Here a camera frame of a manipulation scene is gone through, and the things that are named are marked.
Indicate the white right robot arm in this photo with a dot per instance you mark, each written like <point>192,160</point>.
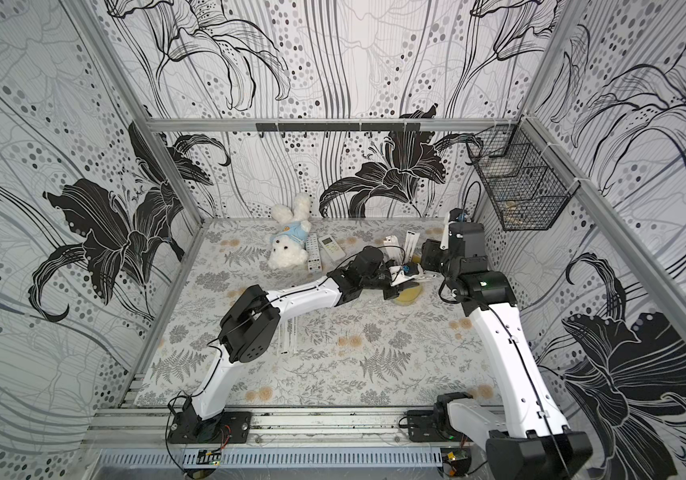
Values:
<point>532,439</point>

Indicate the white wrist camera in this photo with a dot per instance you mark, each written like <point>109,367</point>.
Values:
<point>404,274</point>
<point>452,216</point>

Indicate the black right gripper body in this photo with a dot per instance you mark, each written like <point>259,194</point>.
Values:
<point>430,255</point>

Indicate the grey slotted cable duct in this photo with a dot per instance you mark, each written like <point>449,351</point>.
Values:
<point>278,458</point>

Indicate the white teddy bear blue shirt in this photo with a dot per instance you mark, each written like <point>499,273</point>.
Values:
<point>288,245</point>

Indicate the white remote with screen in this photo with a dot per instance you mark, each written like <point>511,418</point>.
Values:
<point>332,248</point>

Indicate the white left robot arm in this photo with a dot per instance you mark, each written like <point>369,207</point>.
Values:
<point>248,328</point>

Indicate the white remote control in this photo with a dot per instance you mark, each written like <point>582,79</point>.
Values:
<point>314,262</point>

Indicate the yellow plastic cup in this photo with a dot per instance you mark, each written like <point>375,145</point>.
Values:
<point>409,296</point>

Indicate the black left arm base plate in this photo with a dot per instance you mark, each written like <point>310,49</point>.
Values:
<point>229,427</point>

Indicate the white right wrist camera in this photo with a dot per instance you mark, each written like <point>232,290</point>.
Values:
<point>452,216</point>

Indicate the black hook rail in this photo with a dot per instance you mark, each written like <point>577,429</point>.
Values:
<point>318,126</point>

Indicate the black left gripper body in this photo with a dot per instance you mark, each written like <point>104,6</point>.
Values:
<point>387,290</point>

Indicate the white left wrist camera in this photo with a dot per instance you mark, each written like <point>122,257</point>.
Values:
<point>404,274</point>

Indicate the black wire basket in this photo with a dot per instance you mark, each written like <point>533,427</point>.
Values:
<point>525,191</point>

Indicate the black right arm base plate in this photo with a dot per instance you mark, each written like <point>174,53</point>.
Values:
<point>426,426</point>

